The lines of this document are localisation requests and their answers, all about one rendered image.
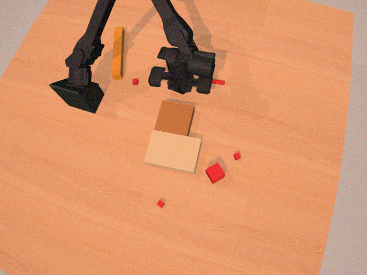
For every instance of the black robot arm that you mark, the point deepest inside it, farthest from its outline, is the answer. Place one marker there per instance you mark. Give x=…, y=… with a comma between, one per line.
x=178, y=34

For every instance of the tan flat board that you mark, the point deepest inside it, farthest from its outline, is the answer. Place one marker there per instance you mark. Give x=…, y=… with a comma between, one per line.
x=173, y=152

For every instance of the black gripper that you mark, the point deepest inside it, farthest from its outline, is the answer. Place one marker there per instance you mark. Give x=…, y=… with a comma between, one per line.
x=181, y=83

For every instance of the brown block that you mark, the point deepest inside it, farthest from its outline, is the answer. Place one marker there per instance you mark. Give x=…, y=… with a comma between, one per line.
x=174, y=118

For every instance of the orange long rectangular bar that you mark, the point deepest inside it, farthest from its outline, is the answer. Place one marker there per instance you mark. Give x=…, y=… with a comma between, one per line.
x=117, y=58

